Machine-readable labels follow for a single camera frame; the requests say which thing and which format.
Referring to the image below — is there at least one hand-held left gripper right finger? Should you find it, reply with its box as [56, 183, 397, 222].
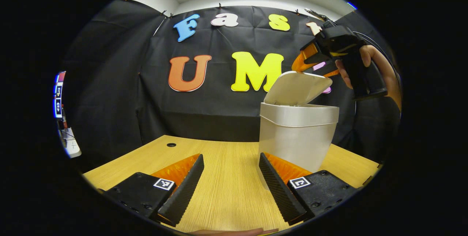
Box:
[258, 152, 361, 227]

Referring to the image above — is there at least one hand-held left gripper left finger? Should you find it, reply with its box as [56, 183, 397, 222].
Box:
[103, 153, 205, 228]

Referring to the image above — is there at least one white desktop garbage bin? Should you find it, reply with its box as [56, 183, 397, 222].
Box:
[258, 71, 340, 191]

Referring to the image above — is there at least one wooden desktop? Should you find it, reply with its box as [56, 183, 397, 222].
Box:
[82, 135, 381, 233]

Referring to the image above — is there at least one black backdrop cloth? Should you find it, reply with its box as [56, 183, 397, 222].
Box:
[60, 0, 403, 172]

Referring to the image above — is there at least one white side table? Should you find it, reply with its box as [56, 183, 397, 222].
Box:
[60, 128, 82, 159]

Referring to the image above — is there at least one computer monitor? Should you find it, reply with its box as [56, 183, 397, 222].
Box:
[54, 71, 67, 119]

